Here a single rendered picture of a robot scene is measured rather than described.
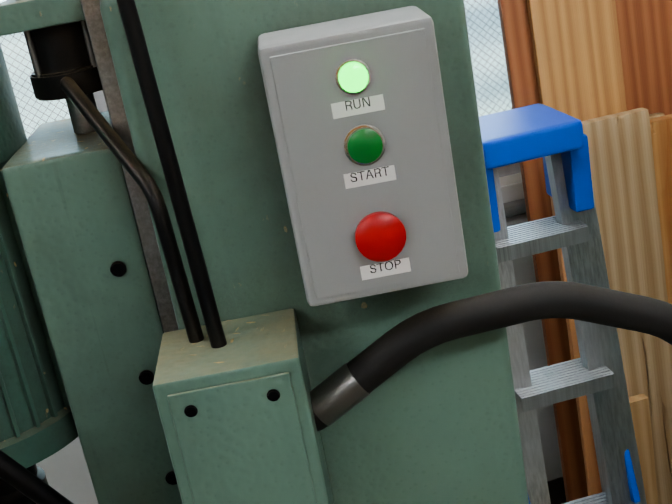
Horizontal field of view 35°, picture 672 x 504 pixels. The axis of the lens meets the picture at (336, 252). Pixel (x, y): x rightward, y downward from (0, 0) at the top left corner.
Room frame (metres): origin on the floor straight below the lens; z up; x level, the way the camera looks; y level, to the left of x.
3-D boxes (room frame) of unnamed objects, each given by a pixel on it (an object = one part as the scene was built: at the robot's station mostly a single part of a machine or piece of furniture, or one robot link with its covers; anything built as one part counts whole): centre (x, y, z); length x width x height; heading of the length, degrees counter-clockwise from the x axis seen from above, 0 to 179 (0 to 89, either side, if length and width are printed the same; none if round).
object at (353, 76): (0.59, -0.03, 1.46); 0.02 x 0.01 x 0.02; 91
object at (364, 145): (0.59, -0.03, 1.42); 0.02 x 0.01 x 0.02; 91
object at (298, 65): (0.62, -0.03, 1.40); 0.10 x 0.06 x 0.16; 91
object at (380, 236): (0.58, -0.03, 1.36); 0.03 x 0.01 x 0.03; 91
